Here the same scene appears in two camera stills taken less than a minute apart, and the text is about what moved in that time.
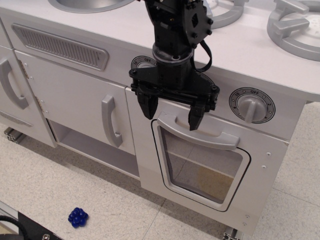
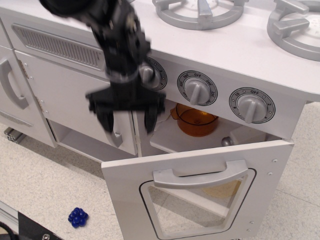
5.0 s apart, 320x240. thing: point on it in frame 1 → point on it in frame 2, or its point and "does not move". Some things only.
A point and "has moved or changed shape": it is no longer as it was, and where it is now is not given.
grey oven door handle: [205, 134] → [166, 179]
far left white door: [19, 109] does not move
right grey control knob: [252, 105] does not move
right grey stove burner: [279, 30] does not move
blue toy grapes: [78, 217] does not move
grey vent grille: [63, 48] does not move
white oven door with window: [202, 172] has moved or changed shape
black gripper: [174, 77] → [125, 94]
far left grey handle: [20, 101] does not move
